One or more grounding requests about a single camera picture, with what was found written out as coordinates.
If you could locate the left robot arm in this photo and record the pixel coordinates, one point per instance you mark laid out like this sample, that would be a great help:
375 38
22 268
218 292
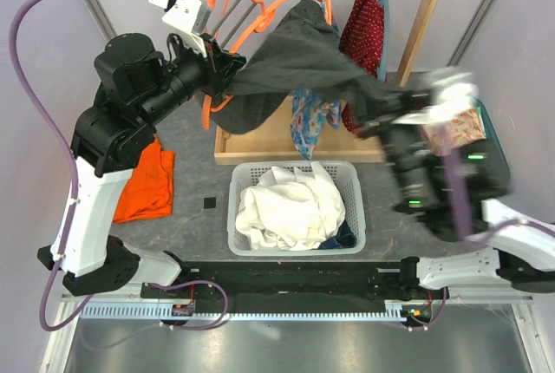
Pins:
138 90

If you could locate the wooden clothes rack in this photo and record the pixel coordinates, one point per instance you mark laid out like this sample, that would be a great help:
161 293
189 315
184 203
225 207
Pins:
267 143

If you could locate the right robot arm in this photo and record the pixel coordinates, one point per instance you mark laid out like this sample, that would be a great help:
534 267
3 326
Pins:
454 191

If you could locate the blue floral garment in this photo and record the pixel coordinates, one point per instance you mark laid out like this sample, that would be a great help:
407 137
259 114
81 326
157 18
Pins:
309 114

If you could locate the orange hanger of black garment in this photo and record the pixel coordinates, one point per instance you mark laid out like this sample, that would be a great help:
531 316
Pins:
263 20

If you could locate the orange cloth on floor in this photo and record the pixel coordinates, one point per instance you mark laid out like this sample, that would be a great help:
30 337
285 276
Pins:
149 192

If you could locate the black dotted garment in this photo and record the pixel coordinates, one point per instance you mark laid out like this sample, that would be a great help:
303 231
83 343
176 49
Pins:
300 53

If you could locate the red polka dot garment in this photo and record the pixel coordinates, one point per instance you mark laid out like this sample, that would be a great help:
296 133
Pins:
361 39

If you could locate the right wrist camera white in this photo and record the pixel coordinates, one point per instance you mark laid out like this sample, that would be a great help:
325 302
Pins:
438 96

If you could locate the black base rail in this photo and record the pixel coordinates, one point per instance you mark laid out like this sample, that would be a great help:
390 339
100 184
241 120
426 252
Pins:
290 287

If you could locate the blue denim skirt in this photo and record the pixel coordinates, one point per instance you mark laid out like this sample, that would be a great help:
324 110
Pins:
344 239

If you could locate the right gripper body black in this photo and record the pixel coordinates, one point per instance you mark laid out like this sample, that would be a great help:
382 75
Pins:
372 121

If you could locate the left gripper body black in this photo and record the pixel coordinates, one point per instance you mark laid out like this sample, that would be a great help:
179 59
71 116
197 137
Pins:
213 78

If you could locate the teal plastic basket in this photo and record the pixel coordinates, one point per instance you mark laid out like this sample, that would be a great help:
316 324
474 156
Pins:
488 128

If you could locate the peach patterned garment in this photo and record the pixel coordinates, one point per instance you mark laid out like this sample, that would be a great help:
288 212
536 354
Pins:
464 129

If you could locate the small black square tile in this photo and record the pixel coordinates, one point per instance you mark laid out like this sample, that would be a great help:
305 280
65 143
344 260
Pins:
209 202

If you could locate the blue-grey hanger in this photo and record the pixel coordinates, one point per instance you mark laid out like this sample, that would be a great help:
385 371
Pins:
382 69

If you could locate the white plastic basket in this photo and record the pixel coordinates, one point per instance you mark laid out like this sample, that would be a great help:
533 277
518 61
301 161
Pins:
346 180

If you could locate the white pleated skirt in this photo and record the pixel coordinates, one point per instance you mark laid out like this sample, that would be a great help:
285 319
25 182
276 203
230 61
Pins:
290 210

